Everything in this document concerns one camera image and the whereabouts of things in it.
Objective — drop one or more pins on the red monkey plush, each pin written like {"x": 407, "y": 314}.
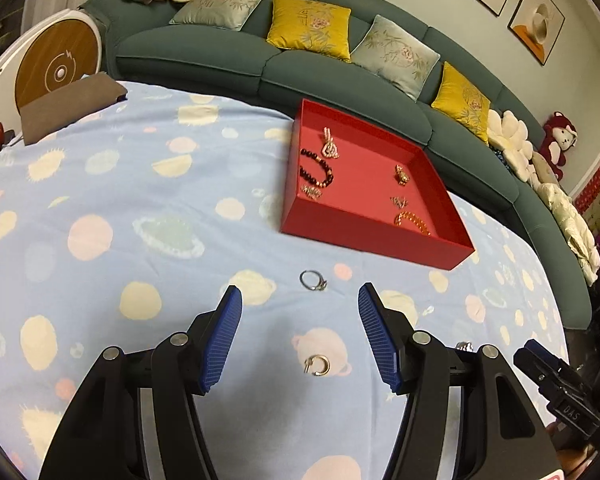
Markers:
{"x": 557, "y": 140}

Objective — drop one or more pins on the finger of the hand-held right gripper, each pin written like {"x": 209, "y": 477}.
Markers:
{"x": 540, "y": 360}

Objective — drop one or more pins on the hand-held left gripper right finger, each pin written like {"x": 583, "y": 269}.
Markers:
{"x": 377, "y": 340}

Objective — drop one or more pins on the yellow embroidered cushion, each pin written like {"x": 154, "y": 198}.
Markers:
{"x": 462, "y": 100}
{"x": 310, "y": 27}

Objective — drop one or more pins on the round white wooden-faced appliance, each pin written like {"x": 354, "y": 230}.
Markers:
{"x": 55, "y": 60}

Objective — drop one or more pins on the grey-blue embroidered cushion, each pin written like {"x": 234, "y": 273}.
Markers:
{"x": 395, "y": 55}
{"x": 220, "y": 5}

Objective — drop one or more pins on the brown cloth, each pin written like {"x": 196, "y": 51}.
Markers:
{"x": 70, "y": 105}

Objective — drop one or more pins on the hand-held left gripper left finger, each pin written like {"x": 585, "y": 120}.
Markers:
{"x": 220, "y": 340}

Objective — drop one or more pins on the blue planet print tablecloth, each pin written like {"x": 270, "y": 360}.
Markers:
{"x": 130, "y": 185}

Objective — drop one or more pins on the red cardboard box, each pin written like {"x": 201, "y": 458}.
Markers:
{"x": 365, "y": 190}

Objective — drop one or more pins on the gold watch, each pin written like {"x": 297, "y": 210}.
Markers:
{"x": 401, "y": 176}

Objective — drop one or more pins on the gold hoop earring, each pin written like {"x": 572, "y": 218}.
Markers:
{"x": 325, "y": 367}
{"x": 464, "y": 345}

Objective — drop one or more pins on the beige small cushion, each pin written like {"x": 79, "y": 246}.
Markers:
{"x": 544, "y": 169}

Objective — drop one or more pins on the cream quilted blanket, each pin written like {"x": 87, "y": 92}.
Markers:
{"x": 572, "y": 225}

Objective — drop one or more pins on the dark green sofa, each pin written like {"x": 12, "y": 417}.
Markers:
{"x": 205, "y": 55}

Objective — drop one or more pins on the cream flower plush cushion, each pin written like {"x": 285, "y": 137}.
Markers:
{"x": 510, "y": 142}

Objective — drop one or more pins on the orange framed wall picture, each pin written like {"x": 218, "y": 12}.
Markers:
{"x": 535, "y": 22}

